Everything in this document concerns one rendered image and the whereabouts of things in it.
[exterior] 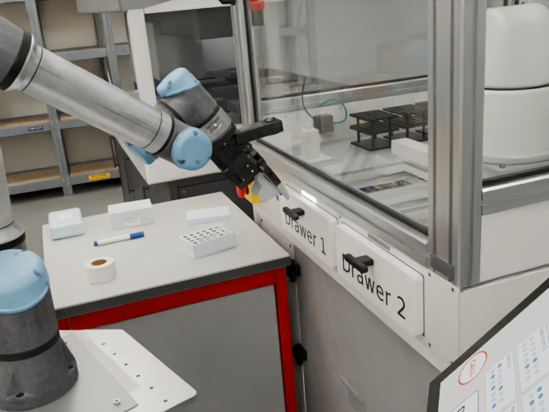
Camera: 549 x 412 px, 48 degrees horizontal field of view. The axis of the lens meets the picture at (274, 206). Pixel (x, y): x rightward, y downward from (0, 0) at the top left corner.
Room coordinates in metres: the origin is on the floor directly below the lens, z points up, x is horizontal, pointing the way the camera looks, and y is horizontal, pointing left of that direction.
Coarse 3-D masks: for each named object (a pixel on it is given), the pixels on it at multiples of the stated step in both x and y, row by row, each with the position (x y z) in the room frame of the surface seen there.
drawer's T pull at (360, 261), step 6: (348, 258) 1.04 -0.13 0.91; (354, 258) 1.04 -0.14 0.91; (360, 258) 1.03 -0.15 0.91; (366, 258) 1.03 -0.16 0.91; (354, 264) 1.02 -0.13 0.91; (360, 264) 1.01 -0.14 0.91; (366, 264) 1.02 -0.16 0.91; (372, 264) 1.03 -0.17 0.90; (360, 270) 1.00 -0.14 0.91; (366, 270) 1.00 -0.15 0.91
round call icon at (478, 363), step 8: (480, 352) 0.53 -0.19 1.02; (488, 352) 0.52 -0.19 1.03; (472, 360) 0.53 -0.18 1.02; (480, 360) 0.52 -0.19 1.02; (488, 360) 0.51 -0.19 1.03; (464, 368) 0.54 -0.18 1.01; (472, 368) 0.52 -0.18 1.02; (480, 368) 0.51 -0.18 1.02; (464, 376) 0.52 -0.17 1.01; (472, 376) 0.51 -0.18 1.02; (464, 384) 0.51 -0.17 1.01
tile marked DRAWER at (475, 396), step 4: (476, 392) 0.48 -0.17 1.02; (468, 396) 0.48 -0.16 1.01; (472, 396) 0.48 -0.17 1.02; (476, 396) 0.47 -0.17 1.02; (464, 400) 0.49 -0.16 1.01; (468, 400) 0.48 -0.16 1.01; (472, 400) 0.47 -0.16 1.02; (476, 400) 0.47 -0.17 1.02; (460, 404) 0.49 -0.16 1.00; (464, 404) 0.48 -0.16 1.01; (468, 404) 0.47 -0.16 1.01; (472, 404) 0.47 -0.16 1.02; (476, 404) 0.46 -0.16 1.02; (456, 408) 0.49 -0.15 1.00; (460, 408) 0.48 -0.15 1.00; (464, 408) 0.47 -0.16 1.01; (468, 408) 0.47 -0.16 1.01; (472, 408) 0.46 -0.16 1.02; (476, 408) 0.46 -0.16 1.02
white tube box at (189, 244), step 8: (192, 232) 1.55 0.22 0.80; (200, 232) 1.54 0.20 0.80; (208, 232) 1.54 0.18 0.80; (216, 232) 1.54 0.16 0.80; (224, 232) 1.53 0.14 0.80; (232, 232) 1.52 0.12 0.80; (184, 240) 1.49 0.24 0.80; (192, 240) 1.49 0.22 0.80; (208, 240) 1.48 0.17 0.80; (216, 240) 1.49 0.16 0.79; (224, 240) 1.50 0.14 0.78; (232, 240) 1.51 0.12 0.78; (184, 248) 1.50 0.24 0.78; (192, 248) 1.45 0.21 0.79; (200, 248) 1.46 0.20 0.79; (208, 248) 1.48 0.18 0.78; (216, 248) 1.49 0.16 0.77; (224, 248) 1.50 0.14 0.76; (192, 256) 1.46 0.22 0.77; (200, 256) 1.46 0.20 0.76
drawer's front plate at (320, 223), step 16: (288, 192) 1.42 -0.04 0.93; (304, 208) 1.33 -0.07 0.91; (320, 208) 1.28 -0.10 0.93; (304, 224) 1.33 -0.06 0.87; (320, 224) 1.25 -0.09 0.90; (336, 224) 1.21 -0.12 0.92; (304, 240) 1.34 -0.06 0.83; (320, 240) 1.25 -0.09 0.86; (320, 256) 1.26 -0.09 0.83; (336, 256) 1.20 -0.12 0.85
